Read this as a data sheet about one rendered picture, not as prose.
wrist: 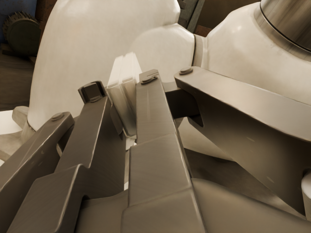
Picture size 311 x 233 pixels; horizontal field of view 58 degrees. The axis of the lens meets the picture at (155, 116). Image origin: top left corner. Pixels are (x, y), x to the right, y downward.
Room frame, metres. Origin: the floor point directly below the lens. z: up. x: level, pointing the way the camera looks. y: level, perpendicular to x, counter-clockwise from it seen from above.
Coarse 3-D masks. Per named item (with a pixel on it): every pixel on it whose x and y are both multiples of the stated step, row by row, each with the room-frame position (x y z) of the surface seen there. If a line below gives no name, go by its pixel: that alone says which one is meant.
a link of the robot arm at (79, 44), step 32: (64, 0) 0.32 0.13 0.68; (96, 0) 0.31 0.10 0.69; (128, 0) 0.31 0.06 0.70; (160, 0) 0.33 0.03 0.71; (64, 32) 0.30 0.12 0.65; (96, 32) 0.30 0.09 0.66; (128, 32) 0.30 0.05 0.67; (160, 32) 0.32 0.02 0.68; (64, 64) 0.30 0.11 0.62; (96, 64) 0.29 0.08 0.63; (160, 64) 0.31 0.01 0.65; (32, 96) 0.32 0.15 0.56; (64, 96) 0.29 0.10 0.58; (32, 128) 0.31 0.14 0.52
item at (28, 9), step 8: (0, 0) 2.51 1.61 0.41; (8, 0) 2.54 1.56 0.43; (16, 0) 2.59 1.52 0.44; (24, 0) 2.65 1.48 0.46; (32, 0) 2.75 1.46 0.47; (0, 8) 2.51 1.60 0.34; (8, 8) 2.55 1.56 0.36; (16, 8) 2.59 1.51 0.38; (24, 8) 2.66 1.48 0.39; (32, 8) 2.77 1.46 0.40; (0, 16) 2.51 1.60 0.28; (8, 16) 2.55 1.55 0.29; (0, 24) 2.52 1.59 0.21; (0, 32) 2.52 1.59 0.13; (0, 40) 2.53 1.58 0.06
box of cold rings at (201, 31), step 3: (198, 27) 3.27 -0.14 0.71; (201, 27) 3.25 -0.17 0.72; (204, 27) 3.24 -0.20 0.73; (198, 30) 3.26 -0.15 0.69; (201, 30) 3.25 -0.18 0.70; (204, 30) 3.24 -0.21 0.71; (207, 30) 3.23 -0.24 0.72; (210, 30) 3.22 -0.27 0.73; (195, 33) 3.28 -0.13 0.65; (198, 33) 3.26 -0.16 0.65; (201, 33) 3.25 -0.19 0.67; (204, 33) 3.24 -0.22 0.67; (207, 33) 3.22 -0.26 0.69; (201, 36) 3.24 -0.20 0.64; (204, 36) 3.23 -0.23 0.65
